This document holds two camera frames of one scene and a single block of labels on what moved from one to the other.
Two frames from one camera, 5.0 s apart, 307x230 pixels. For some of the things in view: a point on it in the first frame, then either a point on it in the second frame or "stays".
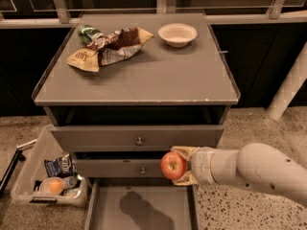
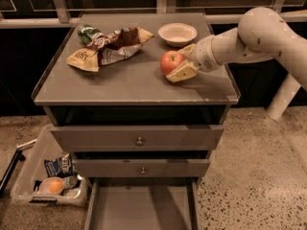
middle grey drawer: [118, 168] stays
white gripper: [201, 165] → [201, 56]
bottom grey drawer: [140, 204] stays
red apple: [173, 165] → [170, 60]
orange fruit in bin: [52, 185] stays
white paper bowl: [177, 34] stays
